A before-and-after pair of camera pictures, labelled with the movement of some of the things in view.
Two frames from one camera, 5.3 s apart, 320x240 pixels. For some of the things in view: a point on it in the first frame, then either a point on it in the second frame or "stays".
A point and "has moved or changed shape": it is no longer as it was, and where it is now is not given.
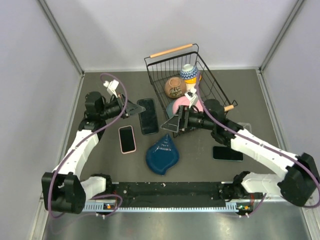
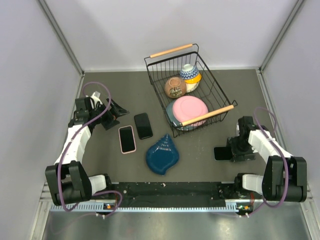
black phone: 148,119 has moved or changed shape
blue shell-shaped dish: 160,156 stays
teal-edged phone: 148,118 has moved or changed shape
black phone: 127,138 stays
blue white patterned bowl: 188,71 stays
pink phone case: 127,139 stays
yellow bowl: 192,80 stays
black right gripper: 181,121 -> 238,155
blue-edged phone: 225,153 stays
